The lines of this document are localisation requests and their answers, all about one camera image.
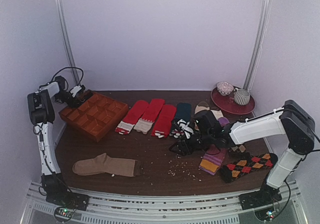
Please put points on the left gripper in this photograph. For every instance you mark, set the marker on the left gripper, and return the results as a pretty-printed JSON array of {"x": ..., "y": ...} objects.
[{"x": 73, "y": 104}]

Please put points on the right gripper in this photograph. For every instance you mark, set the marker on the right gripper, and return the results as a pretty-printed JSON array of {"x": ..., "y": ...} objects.
[{"x": 188, "y": 144}]

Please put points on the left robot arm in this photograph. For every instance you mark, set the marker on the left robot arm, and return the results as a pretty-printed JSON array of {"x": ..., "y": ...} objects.
[{"x": 42, "y": 116}]

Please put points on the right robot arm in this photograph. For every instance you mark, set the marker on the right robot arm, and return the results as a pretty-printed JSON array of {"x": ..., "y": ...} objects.
[{"x": 290, "y": 120}]

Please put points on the red sock right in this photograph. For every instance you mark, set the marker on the red sock right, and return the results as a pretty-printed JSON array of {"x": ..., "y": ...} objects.
[{"x": 162, "y": 126}]

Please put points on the red sock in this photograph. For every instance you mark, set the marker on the red sock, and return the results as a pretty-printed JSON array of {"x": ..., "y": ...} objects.
[
  {"x": 149, "y": 117},
  {"x": 162, "y": 126},
  {"x": 132, "y": 117}
]

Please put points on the orange divided organizer tray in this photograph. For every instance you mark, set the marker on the orange divided organizer tray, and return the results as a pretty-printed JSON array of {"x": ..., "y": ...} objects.
[{"x": 96, "y": 117}]

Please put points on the dark green reindeer sock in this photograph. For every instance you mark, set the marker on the dark green reindeer sock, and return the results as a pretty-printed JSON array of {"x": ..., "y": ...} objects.
[{"x": 183, "y": 112}]

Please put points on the red sock middle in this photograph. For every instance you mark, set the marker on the red sock middle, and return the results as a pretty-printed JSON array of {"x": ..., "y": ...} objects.
[{"x": 149, "y": 117}]

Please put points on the beige striped sock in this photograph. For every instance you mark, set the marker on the beige striped sock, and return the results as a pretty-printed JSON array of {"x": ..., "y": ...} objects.
[{"x": 201, "y": 106}]

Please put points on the purple yellow sock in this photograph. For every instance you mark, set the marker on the purple yellow sock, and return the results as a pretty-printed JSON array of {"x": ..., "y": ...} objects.
[{"x": 212, "y": 160}]

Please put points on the cream short sock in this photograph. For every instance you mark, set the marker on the cream short sock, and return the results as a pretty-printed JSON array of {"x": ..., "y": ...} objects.
[{"x": 217, "y": 113}]

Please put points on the purple magenta sock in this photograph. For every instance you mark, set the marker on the purple magenta sock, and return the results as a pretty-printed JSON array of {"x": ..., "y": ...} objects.
[{"x": 223, "y": 121}]

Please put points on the red sock left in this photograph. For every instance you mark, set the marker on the red sock left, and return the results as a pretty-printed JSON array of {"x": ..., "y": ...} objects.
[{"x": 132, "y": 117}]

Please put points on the dark red plate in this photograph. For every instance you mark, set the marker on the dark red plate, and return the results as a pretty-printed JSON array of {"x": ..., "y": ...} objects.
[{"x": 227, "y": 103}]

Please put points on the black orange argyle sock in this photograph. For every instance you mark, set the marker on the black orange argyle sock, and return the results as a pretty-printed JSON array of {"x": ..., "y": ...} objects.
[{"x": 246, "y": 165}]

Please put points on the brown argyle sock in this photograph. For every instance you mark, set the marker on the brown argyle sock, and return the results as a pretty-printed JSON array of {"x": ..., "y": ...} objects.
[{"x": 237, "y": 151}]

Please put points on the patterned white bowl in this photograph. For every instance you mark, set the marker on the patterned white bowl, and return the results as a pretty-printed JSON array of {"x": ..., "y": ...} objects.
[{"x": 224, "y": 88}]

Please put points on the tan sock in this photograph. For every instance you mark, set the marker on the tan sock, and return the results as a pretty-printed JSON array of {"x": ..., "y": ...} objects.
[{"x": 106, "y": 164}]

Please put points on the striped grey cup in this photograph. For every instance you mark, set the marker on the striped grey cup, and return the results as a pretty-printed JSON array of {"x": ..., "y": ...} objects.
[{"x": 241, "y": 96}]

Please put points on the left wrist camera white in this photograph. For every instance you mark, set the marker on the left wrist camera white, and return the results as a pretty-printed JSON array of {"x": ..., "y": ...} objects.
[{"x": 76, "y": 90}]

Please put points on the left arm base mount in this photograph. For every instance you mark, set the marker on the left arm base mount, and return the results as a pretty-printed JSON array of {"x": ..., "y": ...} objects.
[{"x": 67, "y": 203}]

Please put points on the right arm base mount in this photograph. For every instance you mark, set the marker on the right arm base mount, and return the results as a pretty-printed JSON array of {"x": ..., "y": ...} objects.
[{"x": 264, "y": 202}]

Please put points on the left aluminium frame post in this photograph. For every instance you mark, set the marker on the left aluminium frame post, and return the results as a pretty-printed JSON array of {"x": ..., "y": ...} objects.
[{"x": 76, "y": 72}]

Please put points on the aluminium frame post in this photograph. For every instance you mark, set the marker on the aluminium frame post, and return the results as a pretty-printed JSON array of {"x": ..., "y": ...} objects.
[
  {"x": 257, "y": 50},
  {"x": 76, "y": 72}
]

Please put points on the right aluminium frame post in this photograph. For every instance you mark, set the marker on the right aluminium frame post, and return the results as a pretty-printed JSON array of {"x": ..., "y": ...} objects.
[{"x": 257, "y": 50}]

